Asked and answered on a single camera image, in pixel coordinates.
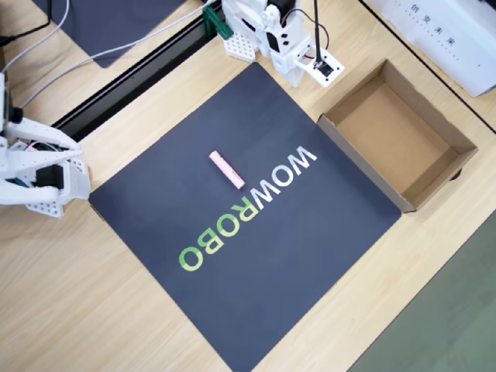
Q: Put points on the black aluminium rail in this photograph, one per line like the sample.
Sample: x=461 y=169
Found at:
x=135 y=81

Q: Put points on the gripper camera board with lens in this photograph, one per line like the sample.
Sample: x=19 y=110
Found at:
x=4 y=100

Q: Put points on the white box Chinese print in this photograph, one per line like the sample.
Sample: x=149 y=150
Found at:
x=445 y=35

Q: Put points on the white perforated base plate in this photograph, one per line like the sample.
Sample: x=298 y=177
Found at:
x=242 y=46
x=46 y=209

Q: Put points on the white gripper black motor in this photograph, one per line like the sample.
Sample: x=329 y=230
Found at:
x=295 y=74

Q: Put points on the green clamp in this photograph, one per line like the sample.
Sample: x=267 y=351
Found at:
x=217 y=23

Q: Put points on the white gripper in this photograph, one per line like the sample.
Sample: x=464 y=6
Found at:
x=46 y=136

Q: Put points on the plain dark mat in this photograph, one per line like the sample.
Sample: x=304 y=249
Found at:
x=112 y=27

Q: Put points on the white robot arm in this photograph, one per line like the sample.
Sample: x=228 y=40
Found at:
x=73 y=182
x=248 y=15

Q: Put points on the dark mat WOWROBO print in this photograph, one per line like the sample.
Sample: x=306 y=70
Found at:
x=248 y=279

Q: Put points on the pink stick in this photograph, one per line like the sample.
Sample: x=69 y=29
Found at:
x=226 y=169

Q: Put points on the white gripper camera mount plate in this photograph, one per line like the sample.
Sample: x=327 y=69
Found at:
x=333 y=71

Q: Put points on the open cardboard box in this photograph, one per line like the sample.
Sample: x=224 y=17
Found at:
x=395 y=135

